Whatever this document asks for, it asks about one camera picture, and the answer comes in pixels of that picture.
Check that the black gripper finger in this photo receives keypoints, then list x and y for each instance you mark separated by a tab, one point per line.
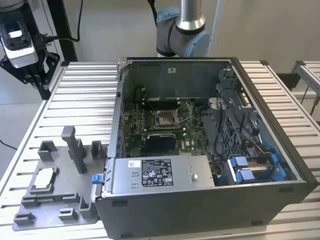
15	73
45	87

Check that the silver square CPU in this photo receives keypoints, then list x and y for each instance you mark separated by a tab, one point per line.
43	178

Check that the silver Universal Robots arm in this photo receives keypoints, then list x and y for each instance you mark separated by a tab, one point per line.
190	15

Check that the black expansion slot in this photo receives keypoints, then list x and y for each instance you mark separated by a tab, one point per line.
162	130

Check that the CPU socket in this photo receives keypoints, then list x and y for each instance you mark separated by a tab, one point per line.
166	120

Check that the grey plastic parts rack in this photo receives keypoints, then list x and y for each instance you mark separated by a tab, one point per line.
62	175

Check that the blue plastic case latch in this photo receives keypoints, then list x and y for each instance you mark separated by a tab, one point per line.
97	179

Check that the RAM slots with white clips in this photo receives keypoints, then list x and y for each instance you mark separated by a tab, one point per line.
160	100

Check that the white power supply sticker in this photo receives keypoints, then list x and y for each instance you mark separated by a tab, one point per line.
133	164

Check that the small black graphics card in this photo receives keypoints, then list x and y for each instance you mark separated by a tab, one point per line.
160	143

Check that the black power supply label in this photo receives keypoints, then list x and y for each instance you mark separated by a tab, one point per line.
157	172

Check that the thin metal locking lever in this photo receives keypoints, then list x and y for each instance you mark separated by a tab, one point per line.
185	120

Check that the green motherboard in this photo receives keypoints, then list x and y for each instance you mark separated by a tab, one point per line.
192	147

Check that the silver power supply unit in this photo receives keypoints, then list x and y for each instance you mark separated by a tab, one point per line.
180	175

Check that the black open PC case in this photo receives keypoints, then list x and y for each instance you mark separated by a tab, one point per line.
175	215

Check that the blue grey drive cage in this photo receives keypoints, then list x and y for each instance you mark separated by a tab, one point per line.
230	140

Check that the hard disk in blue carrier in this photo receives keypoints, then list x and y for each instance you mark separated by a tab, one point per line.
246	176
238	161

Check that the aluminium side table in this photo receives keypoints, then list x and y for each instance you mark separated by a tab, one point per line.
308	75

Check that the black frame post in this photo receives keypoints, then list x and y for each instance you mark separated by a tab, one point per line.
67	30

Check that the small case wall sticker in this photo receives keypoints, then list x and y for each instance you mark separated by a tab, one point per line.
171	70

